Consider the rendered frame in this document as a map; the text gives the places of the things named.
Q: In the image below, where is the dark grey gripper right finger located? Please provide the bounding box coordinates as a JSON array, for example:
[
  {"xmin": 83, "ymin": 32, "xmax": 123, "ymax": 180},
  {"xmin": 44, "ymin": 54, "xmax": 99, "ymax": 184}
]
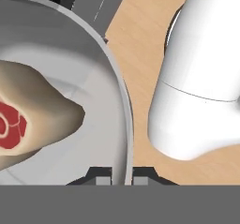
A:
[{"xmin": 132, "ymin": 166, "xmax": 180, "ymax": 187}]

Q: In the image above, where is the grey round meat container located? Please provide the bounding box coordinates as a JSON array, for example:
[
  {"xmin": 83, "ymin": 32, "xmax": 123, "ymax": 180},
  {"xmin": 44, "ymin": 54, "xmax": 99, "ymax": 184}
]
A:
[{"xmin": 0, "ymin": 0, "xmax": 136, "ymax": 187}]

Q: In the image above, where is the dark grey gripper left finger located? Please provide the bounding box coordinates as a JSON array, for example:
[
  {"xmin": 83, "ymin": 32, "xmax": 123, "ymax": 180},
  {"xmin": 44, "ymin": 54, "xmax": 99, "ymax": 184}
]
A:
[{"xmin": 66, "ymin": 166, "xmax": 113, "ymax": 187}]

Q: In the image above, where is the raw steak with beige fat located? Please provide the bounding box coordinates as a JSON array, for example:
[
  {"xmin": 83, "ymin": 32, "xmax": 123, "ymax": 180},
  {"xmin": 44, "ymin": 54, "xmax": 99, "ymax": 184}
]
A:
[{"xmin": 0, "ymin": 59, "xmax": 86, "ymax": 172}]

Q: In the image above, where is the white rounded cylinder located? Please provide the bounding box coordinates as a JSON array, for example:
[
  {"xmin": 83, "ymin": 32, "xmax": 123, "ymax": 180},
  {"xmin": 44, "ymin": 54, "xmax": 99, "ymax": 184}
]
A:
[{"xmin": 147, "ymin": 0, "xmax": 240, "ymax": 162}]

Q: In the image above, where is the dark grey appliance panel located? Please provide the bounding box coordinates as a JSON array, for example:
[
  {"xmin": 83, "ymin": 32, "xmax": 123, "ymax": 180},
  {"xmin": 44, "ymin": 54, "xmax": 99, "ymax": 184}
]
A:
[{"xmin": 58, "ymin": 0, "xmax": 132, "ymax": 45}]

